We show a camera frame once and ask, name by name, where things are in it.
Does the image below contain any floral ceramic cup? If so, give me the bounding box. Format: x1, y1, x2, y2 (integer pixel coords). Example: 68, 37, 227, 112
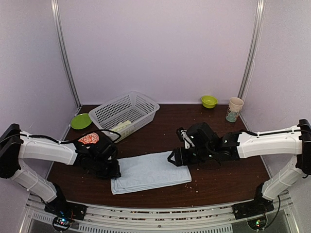
225, 97, 244, 123

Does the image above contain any circuit board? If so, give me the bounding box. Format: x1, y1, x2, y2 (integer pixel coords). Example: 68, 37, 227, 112
247, 216, 267, 231
52, 216, 73, 231

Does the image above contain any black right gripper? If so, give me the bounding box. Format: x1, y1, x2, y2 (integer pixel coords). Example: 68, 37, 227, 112
168, 147, 214, 167

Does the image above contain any green patterned white towel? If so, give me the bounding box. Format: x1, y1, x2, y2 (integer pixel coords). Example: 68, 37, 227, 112
111, 120, 132, 132

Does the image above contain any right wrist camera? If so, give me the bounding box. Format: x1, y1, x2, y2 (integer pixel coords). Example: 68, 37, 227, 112
176, 122, 220, 149

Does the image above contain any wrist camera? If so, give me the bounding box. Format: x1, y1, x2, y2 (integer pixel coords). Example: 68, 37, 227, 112
88, 136, 118, 162
176, 122, 220, 149

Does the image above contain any small green bowl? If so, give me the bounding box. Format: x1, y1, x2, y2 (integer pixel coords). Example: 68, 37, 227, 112
201, 96, 218, 109

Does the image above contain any red patterned bowl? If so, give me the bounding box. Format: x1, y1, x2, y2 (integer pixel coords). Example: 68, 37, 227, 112
78, 133, 100, 145

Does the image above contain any left circuit board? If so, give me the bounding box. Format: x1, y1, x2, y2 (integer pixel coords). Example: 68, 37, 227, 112
52, 216, 73, 231

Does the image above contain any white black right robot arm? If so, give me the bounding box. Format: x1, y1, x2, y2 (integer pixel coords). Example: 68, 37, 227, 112
167, 119, 311, 219

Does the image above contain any aluminium corner post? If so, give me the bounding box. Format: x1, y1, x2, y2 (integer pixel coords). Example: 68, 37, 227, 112
51, 0, 82, 108
238, 0, 265, 100

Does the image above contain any green plate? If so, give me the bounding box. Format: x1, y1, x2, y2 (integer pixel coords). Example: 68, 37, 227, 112
70, 113, 92, 130

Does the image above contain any right aluminium corner post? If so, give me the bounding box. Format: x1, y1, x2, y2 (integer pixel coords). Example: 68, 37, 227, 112
238, 0, 265, 100

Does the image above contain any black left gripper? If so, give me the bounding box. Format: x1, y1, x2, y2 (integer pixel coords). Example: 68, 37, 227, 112
91, 157, 121, 180

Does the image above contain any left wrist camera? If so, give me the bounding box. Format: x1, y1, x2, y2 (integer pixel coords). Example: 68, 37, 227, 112
88, 136, 118, 162

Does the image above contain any white perforated plastic basket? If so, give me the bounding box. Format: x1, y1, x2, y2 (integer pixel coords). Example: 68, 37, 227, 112
88, 92, 160, 143

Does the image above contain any right circuit board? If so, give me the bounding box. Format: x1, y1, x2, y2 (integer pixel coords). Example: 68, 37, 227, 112
247, 216, 267, 231

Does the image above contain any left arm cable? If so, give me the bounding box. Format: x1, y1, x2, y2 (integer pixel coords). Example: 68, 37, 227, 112
0, 129, 122, 146

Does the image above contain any light blue towel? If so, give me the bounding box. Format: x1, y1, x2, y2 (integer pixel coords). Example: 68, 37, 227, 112
111, 151, 192, 195

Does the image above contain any left aluminium corner post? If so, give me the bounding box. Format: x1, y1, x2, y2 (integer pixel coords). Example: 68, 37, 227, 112
51, 0, 82, 108

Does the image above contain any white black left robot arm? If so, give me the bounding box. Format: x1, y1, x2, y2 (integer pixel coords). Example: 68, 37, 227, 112
0, 124, 121, 216

